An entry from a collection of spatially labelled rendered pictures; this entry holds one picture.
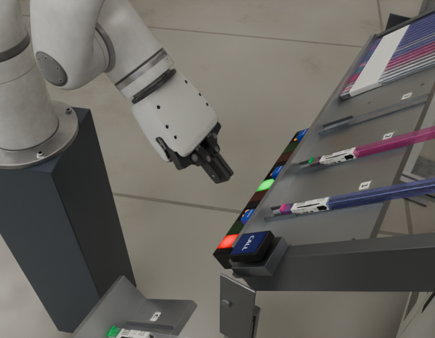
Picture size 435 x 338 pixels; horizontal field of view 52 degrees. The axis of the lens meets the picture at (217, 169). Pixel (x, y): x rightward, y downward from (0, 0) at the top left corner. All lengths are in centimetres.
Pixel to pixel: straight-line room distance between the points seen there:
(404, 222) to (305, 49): 113
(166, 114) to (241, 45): 186
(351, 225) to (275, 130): 138
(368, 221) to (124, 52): 36
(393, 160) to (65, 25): 43
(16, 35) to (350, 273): 57
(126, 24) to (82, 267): 61
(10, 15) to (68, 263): 55
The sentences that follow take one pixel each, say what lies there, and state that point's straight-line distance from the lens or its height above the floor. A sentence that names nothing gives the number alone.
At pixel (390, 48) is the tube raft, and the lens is 100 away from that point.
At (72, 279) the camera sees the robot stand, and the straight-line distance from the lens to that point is 112.
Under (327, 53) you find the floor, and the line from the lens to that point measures 245.
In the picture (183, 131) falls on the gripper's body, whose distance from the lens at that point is 61.
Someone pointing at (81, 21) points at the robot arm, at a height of 102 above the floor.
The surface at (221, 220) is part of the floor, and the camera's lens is 157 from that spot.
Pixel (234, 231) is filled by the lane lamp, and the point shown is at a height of 66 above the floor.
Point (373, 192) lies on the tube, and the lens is 57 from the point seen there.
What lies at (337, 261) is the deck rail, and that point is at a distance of 52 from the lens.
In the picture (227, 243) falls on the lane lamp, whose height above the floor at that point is 66.
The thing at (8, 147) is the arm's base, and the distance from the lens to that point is 86.
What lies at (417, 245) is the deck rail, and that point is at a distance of 47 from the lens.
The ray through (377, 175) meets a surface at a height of 83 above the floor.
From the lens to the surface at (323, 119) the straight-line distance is 84.
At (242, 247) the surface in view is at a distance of 56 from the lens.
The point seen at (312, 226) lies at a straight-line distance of 60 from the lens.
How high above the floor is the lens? 126
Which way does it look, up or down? 46 degrees down
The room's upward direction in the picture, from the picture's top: straight up
